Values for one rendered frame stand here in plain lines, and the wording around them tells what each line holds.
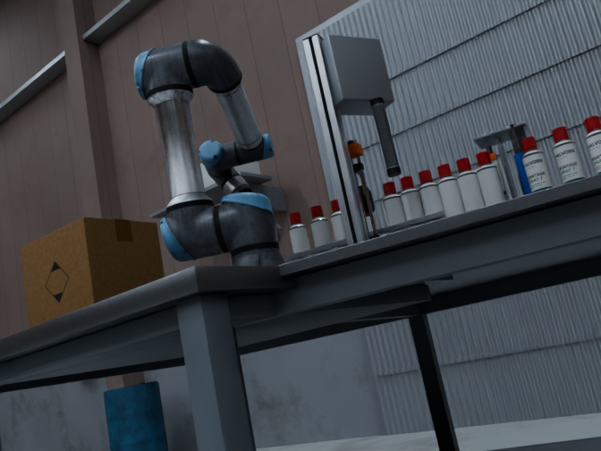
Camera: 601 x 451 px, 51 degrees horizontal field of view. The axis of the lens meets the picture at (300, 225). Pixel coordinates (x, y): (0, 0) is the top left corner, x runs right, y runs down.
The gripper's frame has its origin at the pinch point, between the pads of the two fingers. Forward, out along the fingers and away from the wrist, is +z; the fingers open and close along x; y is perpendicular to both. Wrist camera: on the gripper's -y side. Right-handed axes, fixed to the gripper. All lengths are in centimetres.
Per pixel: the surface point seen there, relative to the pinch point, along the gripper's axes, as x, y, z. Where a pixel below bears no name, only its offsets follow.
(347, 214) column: -24.5, -16.5, 18.5
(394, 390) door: 109, 312, 17
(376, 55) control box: -58, -7, -11
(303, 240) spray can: -6.8, -1.5, 8.1
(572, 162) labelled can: -70, -2, 46
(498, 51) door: -124, 282, -101
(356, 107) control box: -44.8, -10.1, -3.2
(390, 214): -30.3, -2.4, 21.9
